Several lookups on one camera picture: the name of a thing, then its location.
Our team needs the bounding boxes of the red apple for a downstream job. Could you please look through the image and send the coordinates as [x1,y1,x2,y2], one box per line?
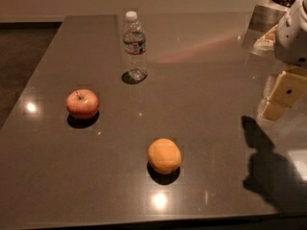
[66,89,100,120]

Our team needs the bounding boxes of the silver metal container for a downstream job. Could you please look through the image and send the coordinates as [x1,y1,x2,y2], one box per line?
[248,0,295,33]

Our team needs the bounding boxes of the clear plastic water bottle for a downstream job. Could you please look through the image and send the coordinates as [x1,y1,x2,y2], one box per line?
[123,11,148,83]

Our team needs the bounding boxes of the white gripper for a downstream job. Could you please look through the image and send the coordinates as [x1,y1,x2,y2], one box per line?
[260,0,307,121]

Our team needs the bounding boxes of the orange fruit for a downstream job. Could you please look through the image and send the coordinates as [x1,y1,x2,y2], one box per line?
[148,138,182,175]

